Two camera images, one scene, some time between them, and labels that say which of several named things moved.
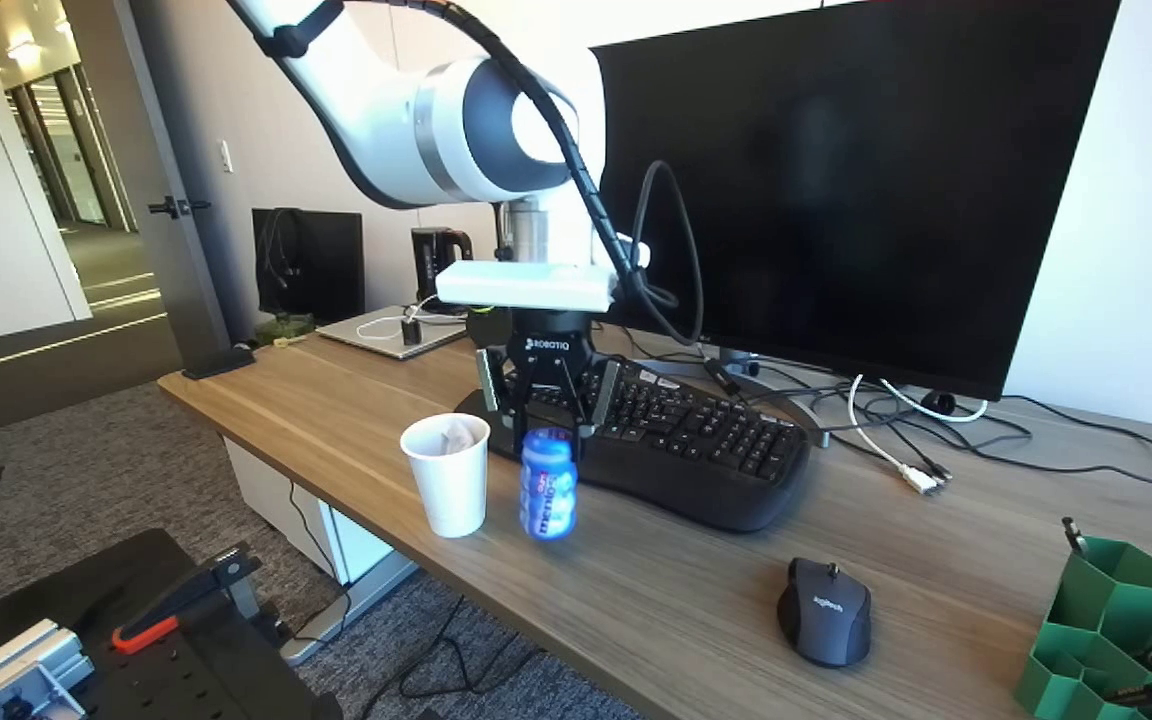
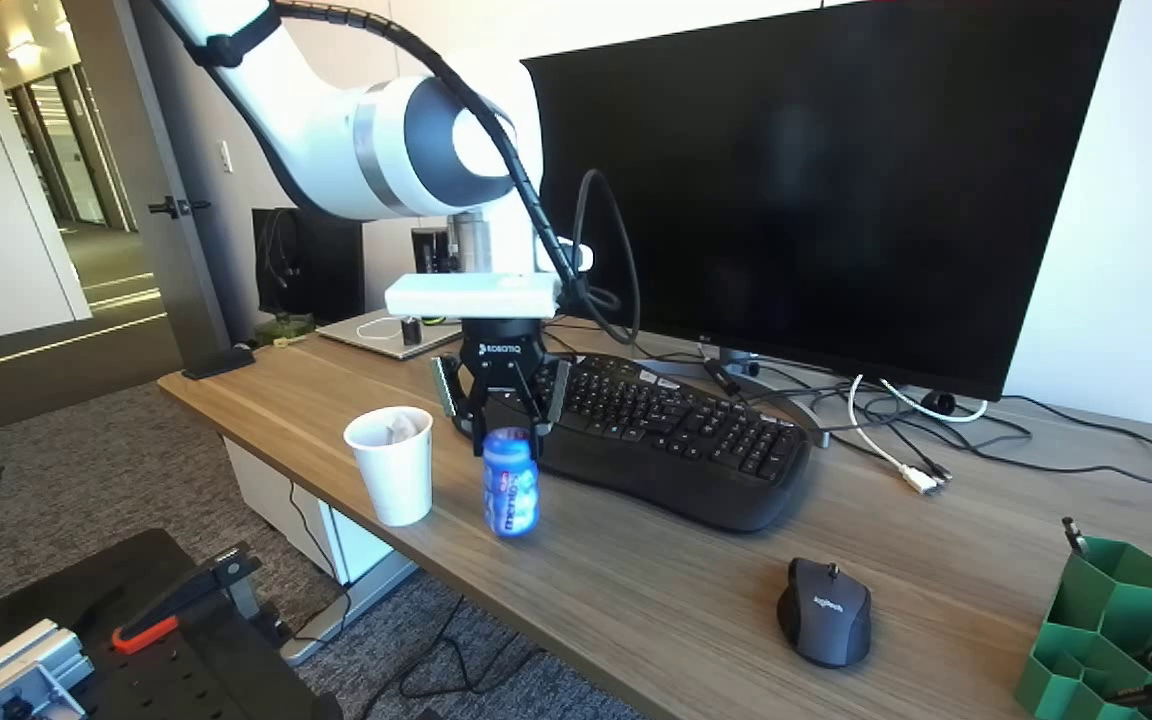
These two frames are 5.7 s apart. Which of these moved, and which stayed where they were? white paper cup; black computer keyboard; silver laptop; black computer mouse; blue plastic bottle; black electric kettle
Moved: white paper cup; blue plastic bottle
Stayed: black electric kettle; silver laptop; black computer keyboard; black computer mouse
